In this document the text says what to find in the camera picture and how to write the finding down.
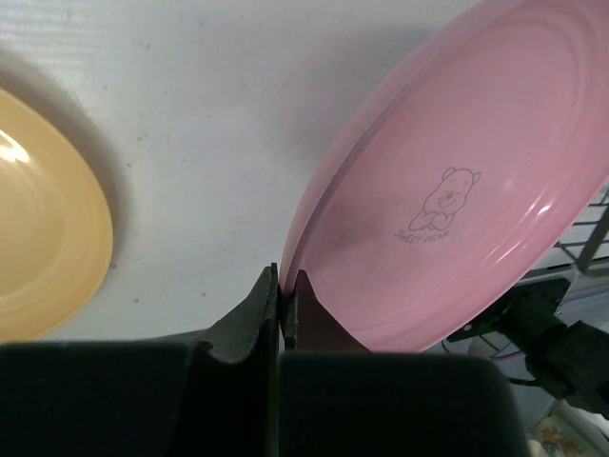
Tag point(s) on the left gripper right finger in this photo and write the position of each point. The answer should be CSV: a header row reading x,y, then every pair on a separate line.
x,y
338,399

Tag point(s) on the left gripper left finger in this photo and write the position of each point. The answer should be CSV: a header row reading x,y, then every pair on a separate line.
x,y
209,392

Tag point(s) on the pink plastic plate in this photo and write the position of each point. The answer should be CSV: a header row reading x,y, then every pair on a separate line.
x,y
459,172

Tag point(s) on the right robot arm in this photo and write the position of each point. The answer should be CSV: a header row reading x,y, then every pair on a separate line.
x,y
571,363

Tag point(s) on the orange plastic plate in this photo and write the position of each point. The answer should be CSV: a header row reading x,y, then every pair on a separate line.
x,y
56,228

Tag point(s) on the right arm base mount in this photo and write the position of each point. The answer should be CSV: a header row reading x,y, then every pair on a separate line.
x,y
525,315

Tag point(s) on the black wire dish rack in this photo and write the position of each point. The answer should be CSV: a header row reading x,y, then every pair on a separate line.
x,y
594,222

